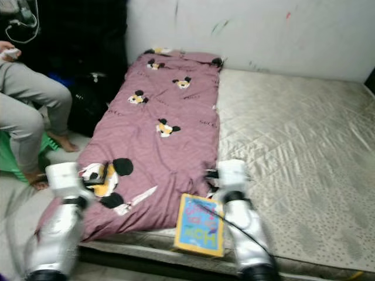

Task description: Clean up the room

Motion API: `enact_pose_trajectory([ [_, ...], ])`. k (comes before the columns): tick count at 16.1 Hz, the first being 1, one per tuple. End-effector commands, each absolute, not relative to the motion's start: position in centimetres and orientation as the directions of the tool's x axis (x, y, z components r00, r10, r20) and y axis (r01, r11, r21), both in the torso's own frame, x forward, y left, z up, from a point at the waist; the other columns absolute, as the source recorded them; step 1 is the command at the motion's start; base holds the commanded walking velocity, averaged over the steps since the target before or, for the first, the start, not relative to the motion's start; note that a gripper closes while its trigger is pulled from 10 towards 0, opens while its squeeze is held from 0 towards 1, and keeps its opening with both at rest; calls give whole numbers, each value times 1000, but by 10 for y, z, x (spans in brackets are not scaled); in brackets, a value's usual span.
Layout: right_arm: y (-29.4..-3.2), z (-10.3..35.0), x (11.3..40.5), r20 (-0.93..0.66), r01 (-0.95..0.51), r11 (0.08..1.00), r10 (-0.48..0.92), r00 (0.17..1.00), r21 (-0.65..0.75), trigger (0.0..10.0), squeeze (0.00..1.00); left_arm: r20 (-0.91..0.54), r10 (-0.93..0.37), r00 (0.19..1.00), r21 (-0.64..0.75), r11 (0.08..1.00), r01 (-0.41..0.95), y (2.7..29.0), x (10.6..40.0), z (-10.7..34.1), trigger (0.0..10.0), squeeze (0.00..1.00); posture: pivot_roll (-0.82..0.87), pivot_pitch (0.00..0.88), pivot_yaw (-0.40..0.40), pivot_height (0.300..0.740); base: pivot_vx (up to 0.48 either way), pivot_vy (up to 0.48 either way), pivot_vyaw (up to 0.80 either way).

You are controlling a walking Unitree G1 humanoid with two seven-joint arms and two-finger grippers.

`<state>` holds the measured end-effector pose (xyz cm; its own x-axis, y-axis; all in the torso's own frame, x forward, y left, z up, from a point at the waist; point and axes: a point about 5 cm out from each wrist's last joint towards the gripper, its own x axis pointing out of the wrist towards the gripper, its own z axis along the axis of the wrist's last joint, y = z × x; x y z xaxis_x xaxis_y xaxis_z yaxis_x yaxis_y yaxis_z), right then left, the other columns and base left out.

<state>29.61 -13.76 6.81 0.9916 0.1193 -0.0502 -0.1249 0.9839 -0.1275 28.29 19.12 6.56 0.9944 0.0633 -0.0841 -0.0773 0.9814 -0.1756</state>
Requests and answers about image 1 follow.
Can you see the purple cartoon print blanket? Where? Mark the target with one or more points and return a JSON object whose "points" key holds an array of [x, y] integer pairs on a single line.
{"points": [[170, 158]]}

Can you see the blue yellow children's book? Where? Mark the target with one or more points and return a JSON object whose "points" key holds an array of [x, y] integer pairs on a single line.
{"points": [[196, 228]]}

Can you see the white handheld controller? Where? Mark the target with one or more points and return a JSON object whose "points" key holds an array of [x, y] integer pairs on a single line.
{"points": [[16, 55]]}

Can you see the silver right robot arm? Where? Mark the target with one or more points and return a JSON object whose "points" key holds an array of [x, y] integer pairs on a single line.
{"points": [[246, 228]]}

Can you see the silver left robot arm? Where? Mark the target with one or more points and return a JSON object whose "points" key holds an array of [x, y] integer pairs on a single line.
{"points": [[58, 240]]}

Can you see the person's hand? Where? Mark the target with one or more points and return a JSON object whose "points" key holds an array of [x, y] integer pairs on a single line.
{"points": [[6, 51]]}

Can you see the white quilted mattress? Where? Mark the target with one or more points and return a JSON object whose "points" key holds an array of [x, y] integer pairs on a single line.
{"points": [[299, 152]]}

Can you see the black backpack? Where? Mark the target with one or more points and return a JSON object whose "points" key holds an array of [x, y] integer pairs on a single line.
{"points": [[91, 105]]}

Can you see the green plastic stool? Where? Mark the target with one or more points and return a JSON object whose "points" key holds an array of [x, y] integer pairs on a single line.
{"points": [[9, 158]]}

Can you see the person in grey trousers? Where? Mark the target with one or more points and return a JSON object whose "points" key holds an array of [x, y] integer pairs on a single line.
{"points": [[29, 111]]}

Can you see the dark tufted headboard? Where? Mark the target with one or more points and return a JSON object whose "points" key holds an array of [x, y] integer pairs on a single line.
{"points": [[372, 89]]}

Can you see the dark tall furniture panel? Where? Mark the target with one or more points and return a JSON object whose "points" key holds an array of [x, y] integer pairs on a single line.
{"points": [[82, 35]]}

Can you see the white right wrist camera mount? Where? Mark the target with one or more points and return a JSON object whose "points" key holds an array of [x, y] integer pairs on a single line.
{"points": [[232, 172]]}

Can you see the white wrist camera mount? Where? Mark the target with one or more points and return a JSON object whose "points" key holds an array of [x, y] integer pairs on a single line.
{"points": [[64, 175], [232, 172]]}

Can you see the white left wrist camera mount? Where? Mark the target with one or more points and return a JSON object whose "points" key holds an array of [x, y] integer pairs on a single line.
{"points": [[64, 175]]}

